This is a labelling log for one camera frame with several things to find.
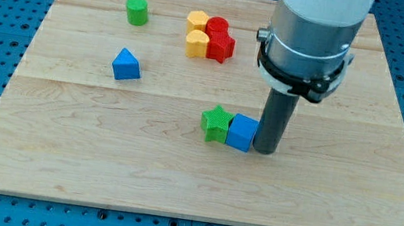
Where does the yellow heart block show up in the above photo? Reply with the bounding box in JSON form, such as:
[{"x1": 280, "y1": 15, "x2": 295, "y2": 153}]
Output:
[{"x1": 185, "y1": 30, "x2": 210, "y2": 58}]

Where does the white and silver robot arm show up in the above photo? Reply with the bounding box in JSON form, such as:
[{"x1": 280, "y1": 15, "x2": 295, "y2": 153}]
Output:
[{"x1": 257, "y1": 0, "x2": 375, "y2": 103}]

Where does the blue cube block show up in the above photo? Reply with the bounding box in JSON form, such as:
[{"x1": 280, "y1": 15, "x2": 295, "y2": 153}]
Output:
[{"x1": 226, "y1": 113, "x2": 258, "y2": 152}]

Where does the wooden board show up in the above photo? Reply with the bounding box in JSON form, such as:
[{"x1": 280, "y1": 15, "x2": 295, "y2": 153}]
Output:
[{"x1": 0, "y1": 0, "x2": 404, "y2": 226}]

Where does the yellow hexagon block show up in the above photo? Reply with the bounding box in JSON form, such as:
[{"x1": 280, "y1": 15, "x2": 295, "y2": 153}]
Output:
[{"x1": 186, "y1": 10, "x2": 210, "y2": 33}]

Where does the red cylinder block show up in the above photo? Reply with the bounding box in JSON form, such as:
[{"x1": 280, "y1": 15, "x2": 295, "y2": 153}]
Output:
[{"x1": 205, "y1": 16, "x2": 229, "y2": 35}]

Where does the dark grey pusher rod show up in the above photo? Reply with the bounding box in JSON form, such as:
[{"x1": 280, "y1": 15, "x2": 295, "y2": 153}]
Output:
[{"x1": 253, "y1": 89, "x2": 299, "y2": 155}]

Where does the green cylinder block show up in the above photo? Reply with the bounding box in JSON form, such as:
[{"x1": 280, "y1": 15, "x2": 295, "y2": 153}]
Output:
[{"x1": 126, "y1": 0, "x2": 148, "y2": 26}]

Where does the green star block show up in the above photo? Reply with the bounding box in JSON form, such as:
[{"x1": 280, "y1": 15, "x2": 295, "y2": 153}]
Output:
[{"x1": 200, "y1": 105, "x2": 235, "y2": 144}]

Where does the red star block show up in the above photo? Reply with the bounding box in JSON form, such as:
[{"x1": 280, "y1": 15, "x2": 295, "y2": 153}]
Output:
[{"x1": 206, "y1": 31, "x2": 236, "y2": 64}]

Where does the blue triangle block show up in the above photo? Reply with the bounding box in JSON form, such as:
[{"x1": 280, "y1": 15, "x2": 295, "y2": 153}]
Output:
[{"x1": 111, "y1": 48, "x2": 141, "y2": 80}]

